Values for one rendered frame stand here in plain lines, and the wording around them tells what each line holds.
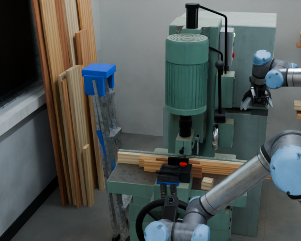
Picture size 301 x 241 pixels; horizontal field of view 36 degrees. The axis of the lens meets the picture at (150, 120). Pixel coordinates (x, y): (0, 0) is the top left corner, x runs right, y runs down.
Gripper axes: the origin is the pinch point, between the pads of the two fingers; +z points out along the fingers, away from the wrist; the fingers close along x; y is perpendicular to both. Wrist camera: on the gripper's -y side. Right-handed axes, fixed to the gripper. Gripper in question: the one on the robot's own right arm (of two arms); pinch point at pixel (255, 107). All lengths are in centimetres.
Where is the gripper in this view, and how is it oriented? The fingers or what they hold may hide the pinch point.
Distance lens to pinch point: 233.1
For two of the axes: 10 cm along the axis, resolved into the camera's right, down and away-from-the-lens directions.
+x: 9.9, -1.1, -0.4
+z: 1.0, 6.7, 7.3
